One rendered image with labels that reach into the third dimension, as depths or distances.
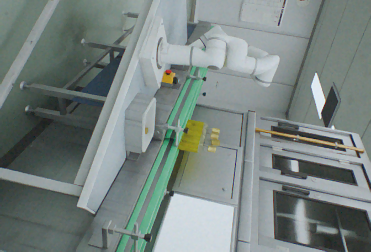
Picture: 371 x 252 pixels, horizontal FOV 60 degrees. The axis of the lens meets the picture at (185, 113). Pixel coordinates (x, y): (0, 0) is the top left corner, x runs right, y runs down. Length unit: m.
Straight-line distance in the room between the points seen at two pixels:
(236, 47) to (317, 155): 0.99
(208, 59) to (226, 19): 6.08
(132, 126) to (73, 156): 0.59
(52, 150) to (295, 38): 6.47
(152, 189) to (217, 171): 0.50
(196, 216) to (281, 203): 0.49
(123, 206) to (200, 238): 0.38
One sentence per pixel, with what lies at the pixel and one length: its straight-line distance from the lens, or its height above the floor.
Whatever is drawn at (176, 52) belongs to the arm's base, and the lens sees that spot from 1.54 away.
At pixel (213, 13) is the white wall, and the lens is 7.58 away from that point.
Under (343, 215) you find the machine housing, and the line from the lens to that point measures 1.94.
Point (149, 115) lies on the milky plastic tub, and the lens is 1.57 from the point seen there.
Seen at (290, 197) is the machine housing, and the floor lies 1.60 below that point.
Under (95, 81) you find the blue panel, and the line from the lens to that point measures 2.06.
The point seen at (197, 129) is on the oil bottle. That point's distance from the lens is 1.85.
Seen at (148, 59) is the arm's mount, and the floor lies 0.79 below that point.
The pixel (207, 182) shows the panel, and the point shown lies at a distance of 1.76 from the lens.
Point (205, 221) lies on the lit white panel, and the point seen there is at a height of 1.18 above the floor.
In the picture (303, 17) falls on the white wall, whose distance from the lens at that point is 7.60.
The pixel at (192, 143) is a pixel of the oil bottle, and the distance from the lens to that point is 1.74.
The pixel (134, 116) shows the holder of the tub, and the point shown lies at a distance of 1.40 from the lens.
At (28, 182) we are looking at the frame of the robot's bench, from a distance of 1.40.
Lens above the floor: 1.17
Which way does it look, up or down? 7 degrees down
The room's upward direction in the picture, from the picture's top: 101 degrees clockwise
